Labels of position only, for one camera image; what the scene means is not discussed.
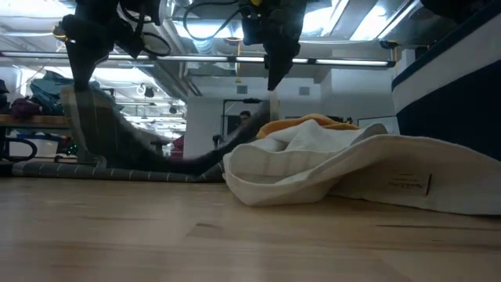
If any blue fabric bin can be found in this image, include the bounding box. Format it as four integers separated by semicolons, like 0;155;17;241
391;0;501;162

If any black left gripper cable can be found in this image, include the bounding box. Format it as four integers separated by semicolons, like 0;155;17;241
117;0;173;59

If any white striped towel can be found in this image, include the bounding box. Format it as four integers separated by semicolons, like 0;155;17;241
222;118;501;217

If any black metal stand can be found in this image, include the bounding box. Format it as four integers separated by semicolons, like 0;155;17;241
222;97;265;139

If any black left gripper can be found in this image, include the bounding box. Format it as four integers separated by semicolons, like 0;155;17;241
59;13;146;94

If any red tool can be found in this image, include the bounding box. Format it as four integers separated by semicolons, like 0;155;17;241
57;136;78;157

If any black curved handle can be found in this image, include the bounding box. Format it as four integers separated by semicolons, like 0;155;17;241
0;136;38;163

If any grey checked towel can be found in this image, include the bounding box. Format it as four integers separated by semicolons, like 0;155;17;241
10;85;282;184

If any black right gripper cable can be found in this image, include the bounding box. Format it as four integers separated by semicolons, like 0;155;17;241
182;0;252;42

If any black metal table frame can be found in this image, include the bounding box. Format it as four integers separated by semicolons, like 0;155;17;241
0;160;17;178

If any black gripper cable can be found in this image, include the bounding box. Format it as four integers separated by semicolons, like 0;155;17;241
117;0;173;59
182;0;252;42

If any teal jacket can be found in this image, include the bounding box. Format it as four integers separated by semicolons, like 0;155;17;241
29;70;76;117

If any wooden workbench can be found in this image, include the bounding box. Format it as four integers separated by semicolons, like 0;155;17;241
0;114;74;164

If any long light bar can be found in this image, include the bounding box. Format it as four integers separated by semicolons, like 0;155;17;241
0;49;397;69

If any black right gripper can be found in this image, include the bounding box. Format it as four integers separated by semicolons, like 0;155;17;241
238;0;309;92

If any orange towel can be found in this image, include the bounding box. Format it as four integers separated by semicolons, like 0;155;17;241
256;113;361;140

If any black round ceiling device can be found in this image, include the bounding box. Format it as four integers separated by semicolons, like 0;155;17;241
51;22;70;43

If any maroon bag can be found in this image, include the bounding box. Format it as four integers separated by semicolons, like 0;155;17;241
10;96;42;121

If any white framed board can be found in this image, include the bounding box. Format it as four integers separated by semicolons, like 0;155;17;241
357;114;401;133

